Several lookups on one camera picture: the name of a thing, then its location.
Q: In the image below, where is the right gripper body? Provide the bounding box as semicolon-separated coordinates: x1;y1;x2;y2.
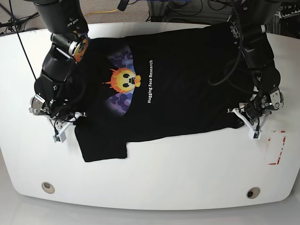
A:
48;112;86;131

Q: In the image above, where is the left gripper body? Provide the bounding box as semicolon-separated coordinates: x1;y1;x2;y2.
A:
237;103;272;128

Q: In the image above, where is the black T-shirt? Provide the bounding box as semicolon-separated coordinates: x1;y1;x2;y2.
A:
75;22;254;162

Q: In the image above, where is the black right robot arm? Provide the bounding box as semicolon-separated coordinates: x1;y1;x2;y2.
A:
30;0;89;125

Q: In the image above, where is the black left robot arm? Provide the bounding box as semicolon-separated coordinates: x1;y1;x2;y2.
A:
208;0;284;131

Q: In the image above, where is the red tape rectangle marking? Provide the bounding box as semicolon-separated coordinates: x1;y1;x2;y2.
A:
267;130;287;165

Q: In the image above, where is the white power strip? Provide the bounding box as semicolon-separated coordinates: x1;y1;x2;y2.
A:
279;4;300;19

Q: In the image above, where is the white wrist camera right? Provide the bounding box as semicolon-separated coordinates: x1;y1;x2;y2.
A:
53;123;74;143

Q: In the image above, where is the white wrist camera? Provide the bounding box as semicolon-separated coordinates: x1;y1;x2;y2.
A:
53;123;74;143
227;108;262;140

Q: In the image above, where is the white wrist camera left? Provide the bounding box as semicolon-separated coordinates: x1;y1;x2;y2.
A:
227;108;262;140

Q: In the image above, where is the left table cable grommet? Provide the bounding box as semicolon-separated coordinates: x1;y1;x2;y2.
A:
41;182;55;194

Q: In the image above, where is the table cable grommet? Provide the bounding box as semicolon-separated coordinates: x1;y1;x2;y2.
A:
41;182;55;194
246;187;261;199

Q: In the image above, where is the right table cable grommet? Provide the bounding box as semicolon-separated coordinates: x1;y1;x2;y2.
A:
246;187;261;199

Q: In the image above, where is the yellow cable on floor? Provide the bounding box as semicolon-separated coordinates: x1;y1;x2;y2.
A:
83;7;120;17

